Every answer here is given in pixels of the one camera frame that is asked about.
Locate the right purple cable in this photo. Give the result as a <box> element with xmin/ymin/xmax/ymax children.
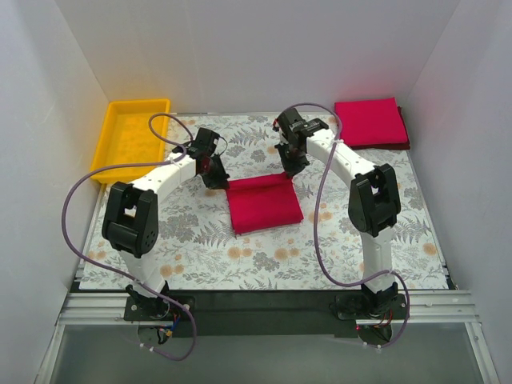
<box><xmin>279</xmin><ymin>102</ymin><xmax>410</xmax><ymax>350</ymax></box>

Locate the floral patterned table mat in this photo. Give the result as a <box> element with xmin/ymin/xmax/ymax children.
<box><xmin>78</xmin><ymin>114</ymin><xmax>448</xmax><ymax>290</ymax></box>

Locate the folded crimson t-shirt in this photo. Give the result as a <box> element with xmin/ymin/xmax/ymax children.
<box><xmin>334</xmin><ymin>98</ymin><xmax>410</xmax><ymax>150</ymax></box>

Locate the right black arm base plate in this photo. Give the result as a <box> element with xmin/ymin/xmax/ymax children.
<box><xmin>329</xmin><ymin>293</ymin><xmax>406</xmax><ymax>320</ymax></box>

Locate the folded dark red t-shirt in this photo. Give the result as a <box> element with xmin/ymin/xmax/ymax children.
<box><xmin>340</xmin><ymin>106</ymin><xmax>410</xmax><ymax>150</ymax></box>

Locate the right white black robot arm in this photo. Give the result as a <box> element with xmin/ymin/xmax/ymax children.
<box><xmin>273</xmin><ymin>107</ymin><xmax>401</xmax><ymax>319</ymax></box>

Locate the aluminium frame rail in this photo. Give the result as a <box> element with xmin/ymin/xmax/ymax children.
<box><xmin>36</xmin><ymin>290</ymin><xmax>499</xmax><ymax>383</ymax></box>

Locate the crimson t-shirt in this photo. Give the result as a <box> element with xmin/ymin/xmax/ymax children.
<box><xmin>226</xmin><ymin>173</ymin><xmax>303</xmax><ymax>234</ymax></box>
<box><xmin>334</xmin><ymin>98</ymin><xmax>410</xmax><ymax>150</ymax></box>

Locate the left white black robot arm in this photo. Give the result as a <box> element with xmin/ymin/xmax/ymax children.
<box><xmin>102</xmin><ymin>127</ymin><xmax>230</xmax><ymax>320</ymax></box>

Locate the yellow plastic bin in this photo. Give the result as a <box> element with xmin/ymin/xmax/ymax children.
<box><xmin>90</xmin><ymin>98</ymin><xmax>171</xmax><ymax>170</ymax></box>

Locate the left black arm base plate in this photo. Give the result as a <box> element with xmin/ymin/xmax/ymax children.
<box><xmin>123</xmin><ymin>285</ymin><xmax>195</xmax><ymax>322</ymax></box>

